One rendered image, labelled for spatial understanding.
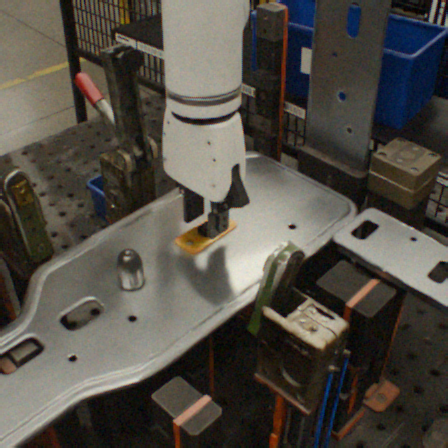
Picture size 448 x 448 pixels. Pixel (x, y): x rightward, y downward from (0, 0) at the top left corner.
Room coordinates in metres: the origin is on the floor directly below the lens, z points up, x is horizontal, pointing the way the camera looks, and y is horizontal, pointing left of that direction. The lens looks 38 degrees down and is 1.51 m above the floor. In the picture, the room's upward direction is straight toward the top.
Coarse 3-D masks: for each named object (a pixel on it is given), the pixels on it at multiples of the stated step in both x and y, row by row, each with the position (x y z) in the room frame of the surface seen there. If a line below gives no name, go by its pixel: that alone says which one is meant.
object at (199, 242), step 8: (200, 224) 0.61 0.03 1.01; (232, 224) 0.62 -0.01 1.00; (192, 232) 0.60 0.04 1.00; (200, 232) 0.60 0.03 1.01; (208, 232) 0.60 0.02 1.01; (224, 232) 0.60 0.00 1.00; (176, 240) 0.59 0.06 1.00; (184, 240) 0.59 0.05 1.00; (192, 240) 0.59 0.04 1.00; (200, 240) 0.59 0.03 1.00; (208, 240) 0.59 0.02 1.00; (216, 240) 0.59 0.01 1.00; (184, 248) 0.57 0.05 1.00; (192, 248) 0.57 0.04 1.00; (200, 248) 0.57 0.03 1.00
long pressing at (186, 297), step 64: (256, 192) 0.70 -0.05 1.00; (320, 192) 0.70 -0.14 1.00; (64, 256) 0.55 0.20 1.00; (192, 256) 0.56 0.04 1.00; (256, 256) 0.56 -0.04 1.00; (128, 320) 0.45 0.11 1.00; (192, 320) 0.45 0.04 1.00; (0, 384) 0.36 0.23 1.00; (64, 384) 0.36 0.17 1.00; (128, 384) 0.37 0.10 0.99
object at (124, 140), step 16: (112, 48) 0.72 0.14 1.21; (128, 48) 0.72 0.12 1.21; (112, 64) 0.70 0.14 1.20; (128, 64) 0.68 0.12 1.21; (112, 80) 0.70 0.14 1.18; (128, 80) 0.72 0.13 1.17; (112, 96) 0.70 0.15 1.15; (128, 96) 0.71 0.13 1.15; (112, 112) 0.71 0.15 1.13; (128, 112) 0.71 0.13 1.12; (128, 128) 0.70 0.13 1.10; (144, 128) 0.71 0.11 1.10; (128, 144) 0.69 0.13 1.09; (144, 144) 0.70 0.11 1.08; (144, 160) 0.71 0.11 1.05
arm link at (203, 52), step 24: (168, 0) 0.58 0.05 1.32; (192, 0) 0.56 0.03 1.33; (216, 0) 0.57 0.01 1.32; (240, 0) 0.59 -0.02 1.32; (168, 24) 0.58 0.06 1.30; (192, 24) 0.56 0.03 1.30; (216, 24) 0.57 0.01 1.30; (240, 24) 0.59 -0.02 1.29; (168, 48) 0.58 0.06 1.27; (192, 48) 0.56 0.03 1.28; (216, 48) 0.57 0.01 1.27; (240, 48) 0.59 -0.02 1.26; (168, 72) 0.58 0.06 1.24; (192, 72) 0.56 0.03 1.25; (216, 72) 0.57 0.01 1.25; (240, 72) 0.59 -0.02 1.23; (192, 96) 0.56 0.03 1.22; (216, 96) 0.57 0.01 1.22
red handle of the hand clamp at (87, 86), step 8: (80, 80) 0.78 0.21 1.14; (88, 80) 0.78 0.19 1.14; (80, 88) 0.77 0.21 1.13; (88, 88) 0.77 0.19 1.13; (96, 88) 0.77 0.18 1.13; (88, 96) 0.76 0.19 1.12; (96, 96) 0.76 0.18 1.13; (96, 104) 0.75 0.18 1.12; (104, 104) 0.75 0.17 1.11; (104, 112) 0.74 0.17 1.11; (104, 120) 0.74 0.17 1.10; (112, 120) 0.73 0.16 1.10; (112, 128) 0.73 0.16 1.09; (136, 144) 0.71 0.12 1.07; (136, 152) 0.70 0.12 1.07
